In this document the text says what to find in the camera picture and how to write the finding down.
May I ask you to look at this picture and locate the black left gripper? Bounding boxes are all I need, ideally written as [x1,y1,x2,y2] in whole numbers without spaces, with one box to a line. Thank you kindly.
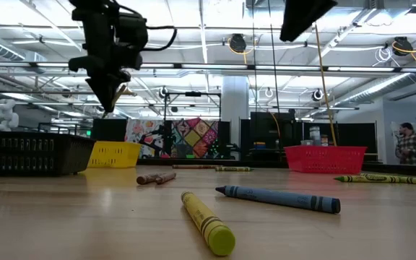
[68,9,131,113]

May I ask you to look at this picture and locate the blue crayon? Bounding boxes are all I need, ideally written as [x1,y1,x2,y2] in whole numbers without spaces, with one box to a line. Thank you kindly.
[214,185,342,215]

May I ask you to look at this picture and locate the black partition panel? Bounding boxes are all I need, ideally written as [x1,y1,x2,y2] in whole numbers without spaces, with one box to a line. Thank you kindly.
[91,118,129,143]
[303,121,378,163]
[239,111,305,162]

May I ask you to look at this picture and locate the floral print panel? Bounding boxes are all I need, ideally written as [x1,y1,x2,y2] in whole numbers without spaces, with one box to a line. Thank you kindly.
[124,119,166,160]

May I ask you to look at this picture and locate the yellow plastic basket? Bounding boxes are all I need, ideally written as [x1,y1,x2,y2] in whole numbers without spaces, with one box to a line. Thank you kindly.
[87,141,142,170]

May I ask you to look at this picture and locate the long light bar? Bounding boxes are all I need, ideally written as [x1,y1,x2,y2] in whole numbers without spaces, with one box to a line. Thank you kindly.
[0,61,416,74]

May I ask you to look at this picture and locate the patchwork quilt panel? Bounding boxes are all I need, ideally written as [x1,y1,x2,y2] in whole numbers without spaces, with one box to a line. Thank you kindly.
[170,117,220,160]

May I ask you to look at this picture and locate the black plastic basket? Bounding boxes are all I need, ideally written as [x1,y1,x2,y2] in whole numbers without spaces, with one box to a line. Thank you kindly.
[0,130,97,178]

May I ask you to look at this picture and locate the white column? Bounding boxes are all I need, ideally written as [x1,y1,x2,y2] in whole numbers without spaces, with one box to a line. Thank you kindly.
[221,74,251,161]

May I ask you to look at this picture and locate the white lumpy sculpture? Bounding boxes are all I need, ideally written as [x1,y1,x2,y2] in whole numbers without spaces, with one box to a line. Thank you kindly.
[0,98,20,133]

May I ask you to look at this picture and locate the stacked storage jars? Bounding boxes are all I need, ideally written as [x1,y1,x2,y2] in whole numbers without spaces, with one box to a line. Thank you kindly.
[308,126,330,147]

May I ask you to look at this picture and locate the red plastic basket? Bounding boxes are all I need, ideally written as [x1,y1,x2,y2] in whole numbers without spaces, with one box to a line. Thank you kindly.
[284,145,368,176]

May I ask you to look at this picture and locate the person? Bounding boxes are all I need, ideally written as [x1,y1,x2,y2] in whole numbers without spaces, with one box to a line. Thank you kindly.
[394,122,416,168]

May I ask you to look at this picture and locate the yellow crayon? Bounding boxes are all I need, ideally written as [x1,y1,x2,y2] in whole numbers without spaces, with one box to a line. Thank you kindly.
[181,191,237,257]

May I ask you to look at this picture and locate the thin black hanging cable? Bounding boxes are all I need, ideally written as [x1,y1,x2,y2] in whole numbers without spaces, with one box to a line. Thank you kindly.
[251,0,259,145]

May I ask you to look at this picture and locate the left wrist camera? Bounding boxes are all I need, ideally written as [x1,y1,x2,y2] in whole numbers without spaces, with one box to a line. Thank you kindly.
[116,15,150,70]

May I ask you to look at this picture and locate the yellow hanging cable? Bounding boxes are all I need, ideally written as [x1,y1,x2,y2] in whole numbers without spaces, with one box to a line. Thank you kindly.
[313,21,338,147]

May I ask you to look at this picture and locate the black frame stand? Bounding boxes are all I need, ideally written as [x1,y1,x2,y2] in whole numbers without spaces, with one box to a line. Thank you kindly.
[162,91,223,160]

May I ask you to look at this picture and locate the black aluminium table frame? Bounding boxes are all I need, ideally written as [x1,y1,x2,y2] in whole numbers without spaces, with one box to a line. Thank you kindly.
[135,157,416,179]

